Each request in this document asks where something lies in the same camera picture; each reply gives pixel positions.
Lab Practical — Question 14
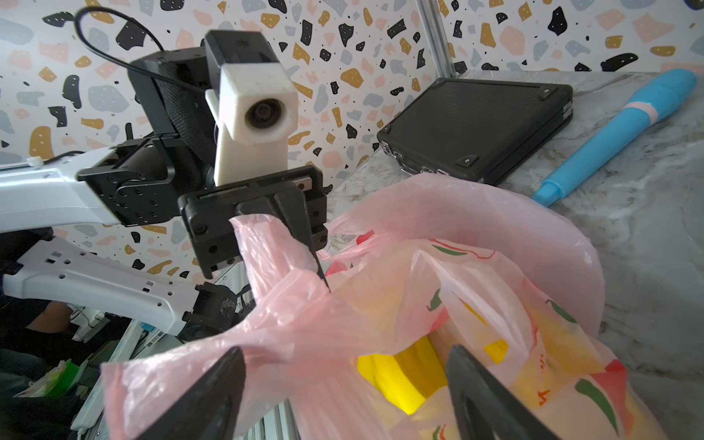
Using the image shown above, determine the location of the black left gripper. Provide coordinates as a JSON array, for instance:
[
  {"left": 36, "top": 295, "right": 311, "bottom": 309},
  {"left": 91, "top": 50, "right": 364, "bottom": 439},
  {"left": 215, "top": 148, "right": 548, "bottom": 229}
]
[{"left": 177, "top": 163, "right": 331, "bottom": 293}]

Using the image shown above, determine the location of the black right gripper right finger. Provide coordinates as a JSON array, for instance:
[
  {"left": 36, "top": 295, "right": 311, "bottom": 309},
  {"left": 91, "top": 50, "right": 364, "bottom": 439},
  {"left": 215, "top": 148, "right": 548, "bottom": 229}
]
[{"left": 445, "top": 345, "right": 557, "bottom": 440}]

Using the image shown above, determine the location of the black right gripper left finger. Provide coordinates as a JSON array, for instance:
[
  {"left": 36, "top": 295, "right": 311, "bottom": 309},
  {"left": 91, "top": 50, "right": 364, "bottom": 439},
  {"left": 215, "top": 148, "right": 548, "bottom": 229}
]
[{"left": 139, "top": 348, "right": 247, "bottom": 440}]

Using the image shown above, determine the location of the pink plastic bag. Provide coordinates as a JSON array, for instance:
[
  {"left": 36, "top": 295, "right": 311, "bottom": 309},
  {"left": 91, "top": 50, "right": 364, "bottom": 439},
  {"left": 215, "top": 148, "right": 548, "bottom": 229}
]
[{"left": 102, "top": 174, "right": 665, "bottom": 439}]

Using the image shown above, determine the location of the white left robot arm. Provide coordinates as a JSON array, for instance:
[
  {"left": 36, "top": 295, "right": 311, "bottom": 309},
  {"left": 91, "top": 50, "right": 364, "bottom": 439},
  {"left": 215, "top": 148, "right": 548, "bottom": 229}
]
[{"left": 1, "top": 35, "right": 326, "bottom": 341}]

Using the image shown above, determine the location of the black ribbed carry case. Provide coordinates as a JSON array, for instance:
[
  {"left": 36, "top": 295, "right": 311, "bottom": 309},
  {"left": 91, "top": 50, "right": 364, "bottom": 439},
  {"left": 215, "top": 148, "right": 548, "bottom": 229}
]
[{"left": 377, "top": 79, "right": 573, "bottom": 185}]

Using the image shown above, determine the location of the blue cylindrical tube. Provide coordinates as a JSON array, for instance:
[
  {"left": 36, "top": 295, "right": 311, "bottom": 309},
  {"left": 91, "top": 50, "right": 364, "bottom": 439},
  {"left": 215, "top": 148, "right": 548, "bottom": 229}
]
[{"left": 532, "top": 69, "right": 697, "bottom": 207}]

